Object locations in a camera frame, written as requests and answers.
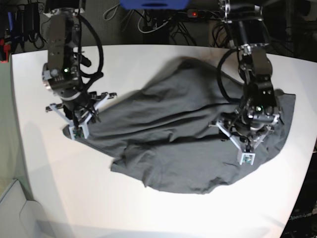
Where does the grey t-shirt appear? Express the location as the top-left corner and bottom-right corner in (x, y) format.
(78, 58), (296, 194)

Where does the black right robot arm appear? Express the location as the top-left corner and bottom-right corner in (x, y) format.
(42, 0), (117, 138)

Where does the white cable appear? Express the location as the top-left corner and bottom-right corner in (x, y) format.
(137, 14), (170, 34)

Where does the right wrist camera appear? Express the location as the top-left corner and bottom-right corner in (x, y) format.
(69, 126), (89, 140)

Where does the black power strip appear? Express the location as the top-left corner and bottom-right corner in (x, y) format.
(187, 9), (221, 20)

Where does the blue box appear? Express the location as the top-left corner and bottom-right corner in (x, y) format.
(119, 0), (190, 10)

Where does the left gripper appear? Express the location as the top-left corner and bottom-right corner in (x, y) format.
(209, 118), (284, 156)

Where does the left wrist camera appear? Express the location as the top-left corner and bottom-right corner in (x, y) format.
(237, 151), (256, 166)

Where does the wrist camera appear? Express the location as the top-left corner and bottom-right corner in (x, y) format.
(69, 126), (89, 140)
(237, 151), (256, 166)

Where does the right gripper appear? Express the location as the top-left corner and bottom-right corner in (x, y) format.
(45, 91), (117, 131)

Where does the black power adapter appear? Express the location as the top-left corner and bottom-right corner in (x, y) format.
(23, 2), (40, 43)

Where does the blue tool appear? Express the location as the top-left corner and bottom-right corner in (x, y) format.
(7, 12), (20, 42)

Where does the red clamp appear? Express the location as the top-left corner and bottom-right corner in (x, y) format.
(0, 38), (11, 63)

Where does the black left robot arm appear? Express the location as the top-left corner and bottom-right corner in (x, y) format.
(211, 0), (281, 165)

